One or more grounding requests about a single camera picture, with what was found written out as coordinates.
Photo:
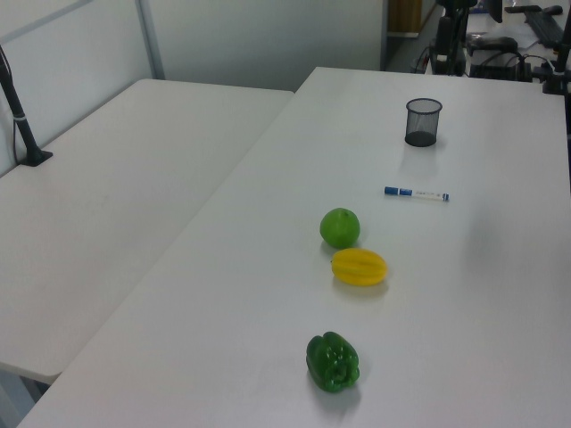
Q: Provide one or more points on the green toy bell pepper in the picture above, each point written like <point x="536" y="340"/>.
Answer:
<point x="332" y="362"/>

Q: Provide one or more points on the black mesh pen holder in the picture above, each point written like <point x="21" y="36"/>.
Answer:
<point x="423" y="122"/>

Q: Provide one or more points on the grey table leg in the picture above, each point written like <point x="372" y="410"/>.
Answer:
<point x="11" y="401"/>

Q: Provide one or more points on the black device on desk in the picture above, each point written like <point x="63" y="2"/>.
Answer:
<point x="493" y="43"/>

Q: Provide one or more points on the black camera pole with base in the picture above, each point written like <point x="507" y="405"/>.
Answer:
<point x="20" y="118"/>

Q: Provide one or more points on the dark monitor stand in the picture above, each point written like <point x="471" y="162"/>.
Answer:
<point x="495" y="10"/>

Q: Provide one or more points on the brown wooden panel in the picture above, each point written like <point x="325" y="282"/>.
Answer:
<point x="403" y="15"/>

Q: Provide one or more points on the blue and white marker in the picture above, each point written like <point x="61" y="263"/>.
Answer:
<point x="417" y="193"/>

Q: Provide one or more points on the grey partition frame post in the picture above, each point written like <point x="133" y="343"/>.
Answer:
<point x="151" y="40"/>

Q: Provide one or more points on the black camera stand with clamp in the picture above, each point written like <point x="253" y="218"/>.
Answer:
<point x="557" y="67"/>

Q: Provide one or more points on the yellow toy starfruit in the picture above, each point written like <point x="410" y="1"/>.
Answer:
<point x="359" y="266"/>

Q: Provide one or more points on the black keyboard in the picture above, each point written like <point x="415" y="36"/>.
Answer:
<point x="544" y="24"/>

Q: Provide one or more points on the dark robot gripper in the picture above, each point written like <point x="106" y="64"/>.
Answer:
<point x="452" y="5"/>

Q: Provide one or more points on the round green toy fruit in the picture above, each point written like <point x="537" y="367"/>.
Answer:
<point x="340" y="227"/>

